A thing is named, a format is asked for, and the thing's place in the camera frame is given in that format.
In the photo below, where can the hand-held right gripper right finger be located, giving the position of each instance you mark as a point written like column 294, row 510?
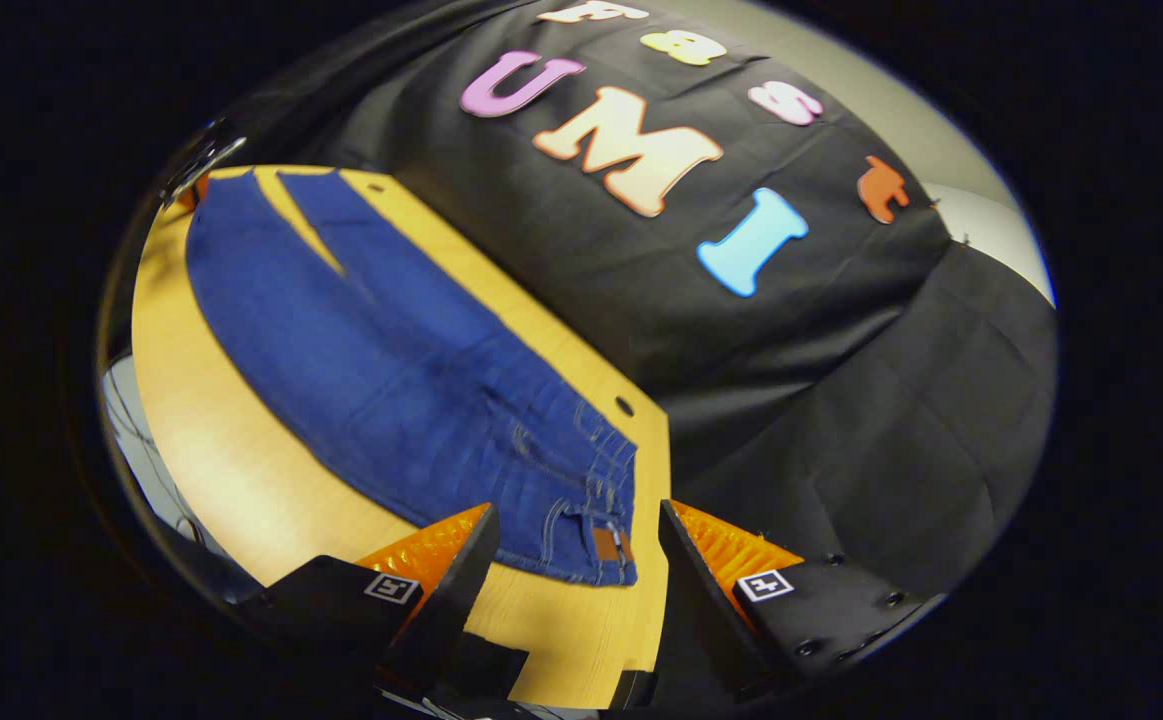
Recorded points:
column 696, row 600

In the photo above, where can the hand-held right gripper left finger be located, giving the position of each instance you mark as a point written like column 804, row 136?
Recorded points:
column 461, row 590

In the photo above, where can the blue denim jeans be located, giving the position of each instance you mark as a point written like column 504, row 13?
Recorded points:
column 391, row 370

